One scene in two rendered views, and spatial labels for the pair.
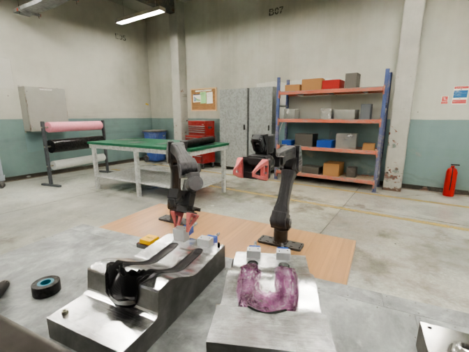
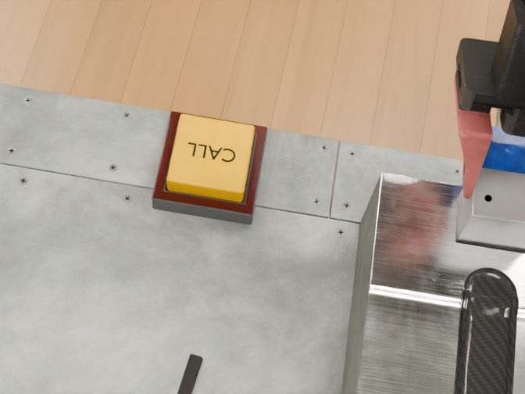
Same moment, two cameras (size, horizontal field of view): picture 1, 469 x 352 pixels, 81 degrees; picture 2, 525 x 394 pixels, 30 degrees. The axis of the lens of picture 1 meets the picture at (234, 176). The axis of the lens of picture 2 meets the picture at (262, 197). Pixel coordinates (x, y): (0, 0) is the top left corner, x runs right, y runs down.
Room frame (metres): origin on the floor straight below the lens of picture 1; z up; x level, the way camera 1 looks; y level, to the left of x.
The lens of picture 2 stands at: (0.81, 0.49, 1.51)
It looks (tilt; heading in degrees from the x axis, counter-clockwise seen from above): 65 degrees down; 334
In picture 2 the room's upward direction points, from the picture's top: 10 degrees clockwise
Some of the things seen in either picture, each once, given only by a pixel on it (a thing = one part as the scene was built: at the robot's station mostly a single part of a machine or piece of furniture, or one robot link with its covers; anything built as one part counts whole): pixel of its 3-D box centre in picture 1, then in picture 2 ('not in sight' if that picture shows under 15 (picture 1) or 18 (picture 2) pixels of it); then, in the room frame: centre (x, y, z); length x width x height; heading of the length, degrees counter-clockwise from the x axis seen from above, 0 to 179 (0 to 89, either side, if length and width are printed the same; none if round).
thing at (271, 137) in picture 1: (269, 150); not in sight; (1.00, -0.13, 1.24); 0.12 x 0.09 x 0.12; 152
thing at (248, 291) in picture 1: (267, 280); not in sight; (0.72, -0.10, 0.90); 0.26 x 0.18 x 0.08; 172
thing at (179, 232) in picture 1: (188, 229); (503, 149); (1.05, 0.19, 0.91); 0.13 x 0.05 x 0.05; 156
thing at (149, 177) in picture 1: (157, 163); not in sight; (5.01, 1.42, 0.51); 2.40 x 1.13 x 1.02; 61
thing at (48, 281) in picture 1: (46, 286); not in sight; (0.81, 0.61, 0.82); 0.08 x 0.08 x 0.04
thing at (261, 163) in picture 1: (254, 170); not in sight; (0.84, -0.06, 1.20); 0.09 x 0.07 x 0.07; 152
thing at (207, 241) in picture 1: (211, 239); not in sight; (1.01, 0.09, 0.89); 0.13 x 0.05 x 0.05; 155
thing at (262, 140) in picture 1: (258, 149); not in sight; (0.91, -0.08, 1.25); 0.07 x 0.06 x 0.11; 62
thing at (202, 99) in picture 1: (203, 99); not in sight; (7.80, 0.85, 1.80); 0.90 x 0.03 x 0.60; 57
